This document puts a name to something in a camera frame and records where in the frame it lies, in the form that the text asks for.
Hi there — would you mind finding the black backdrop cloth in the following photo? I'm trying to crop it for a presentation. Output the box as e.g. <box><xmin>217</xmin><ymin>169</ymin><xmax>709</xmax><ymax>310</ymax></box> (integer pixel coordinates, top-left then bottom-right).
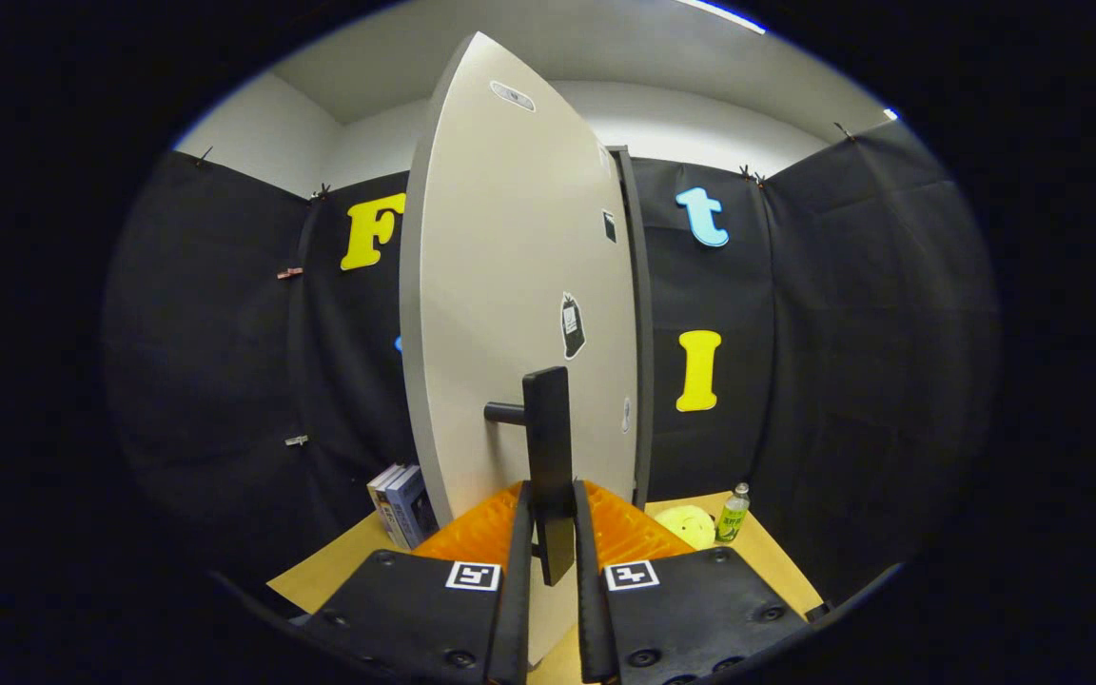
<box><xmin>103</xmin><ymin>119</ymin><xmax>1001</xmax><ymax>610</ymax></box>

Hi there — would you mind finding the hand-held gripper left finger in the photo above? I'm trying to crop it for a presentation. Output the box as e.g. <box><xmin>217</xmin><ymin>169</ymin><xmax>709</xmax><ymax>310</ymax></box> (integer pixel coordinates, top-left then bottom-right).
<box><xmin>305</xmin><ymin>480</ymin><xmax>535</xmax><ymax>685</ymax></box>

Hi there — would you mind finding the blue book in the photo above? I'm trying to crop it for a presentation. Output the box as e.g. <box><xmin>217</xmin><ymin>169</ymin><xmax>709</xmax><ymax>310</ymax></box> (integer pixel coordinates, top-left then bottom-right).
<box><xmin>382</xmin><ymin>465</ymin><xmax>440</xmax><ymax>552</ymax></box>

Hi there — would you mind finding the green drink bottle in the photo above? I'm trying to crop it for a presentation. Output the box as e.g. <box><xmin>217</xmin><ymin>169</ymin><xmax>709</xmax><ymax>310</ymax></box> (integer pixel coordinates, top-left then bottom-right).
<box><xmin>715</xmin><ymin>482</ymin><xmax>752</xmax><ymax>544</ymax></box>

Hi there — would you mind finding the ceiling strip light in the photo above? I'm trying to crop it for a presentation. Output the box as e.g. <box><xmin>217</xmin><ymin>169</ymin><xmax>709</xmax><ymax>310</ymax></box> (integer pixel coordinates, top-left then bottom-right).
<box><xmin>672</xmin><ymin>0</ymin><xmax>767</xmax><ymax>35</ymax></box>

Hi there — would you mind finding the yellow plush toy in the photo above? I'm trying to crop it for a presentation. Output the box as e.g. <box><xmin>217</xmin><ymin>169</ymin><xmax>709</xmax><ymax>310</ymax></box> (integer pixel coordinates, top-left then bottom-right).
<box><xmin>653</xmin><ymin>504</ymin><xmax>718</xmax><ymax>552</ymax></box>

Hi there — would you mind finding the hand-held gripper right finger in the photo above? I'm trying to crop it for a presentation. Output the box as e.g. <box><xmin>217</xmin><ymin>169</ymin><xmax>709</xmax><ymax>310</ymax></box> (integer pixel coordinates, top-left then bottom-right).
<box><xmin>572</xmin><ymin>479</ymin><xmax>812</xmax><ymax>685</ymax></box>

